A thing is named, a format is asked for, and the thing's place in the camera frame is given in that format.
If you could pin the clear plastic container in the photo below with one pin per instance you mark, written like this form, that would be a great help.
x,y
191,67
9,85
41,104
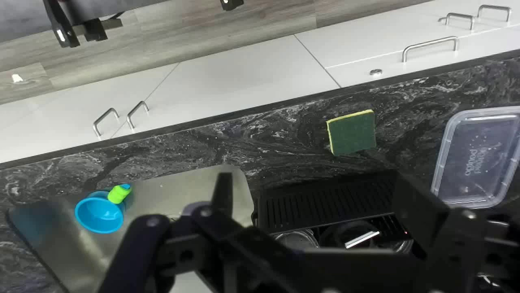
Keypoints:
x,y
477,156

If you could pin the stainless steel sink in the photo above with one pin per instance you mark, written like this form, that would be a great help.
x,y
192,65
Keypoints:
x,y
173,189

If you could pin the black dish rack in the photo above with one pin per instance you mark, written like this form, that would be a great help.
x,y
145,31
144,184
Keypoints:
x,y
326,200

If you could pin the clear drinking glass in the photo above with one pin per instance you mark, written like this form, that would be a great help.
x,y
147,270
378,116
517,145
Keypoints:
x,y
298,238

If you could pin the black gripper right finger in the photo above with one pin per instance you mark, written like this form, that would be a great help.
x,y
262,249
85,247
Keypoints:
x,y
417,205

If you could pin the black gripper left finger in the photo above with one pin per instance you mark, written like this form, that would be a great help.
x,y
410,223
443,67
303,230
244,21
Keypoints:
x,y
222,195

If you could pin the white lower cabinets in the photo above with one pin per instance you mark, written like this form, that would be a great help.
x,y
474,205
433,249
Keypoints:
x,y
244,81

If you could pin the green and yellow sponge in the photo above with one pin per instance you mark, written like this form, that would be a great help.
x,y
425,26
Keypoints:
x,y
352,132

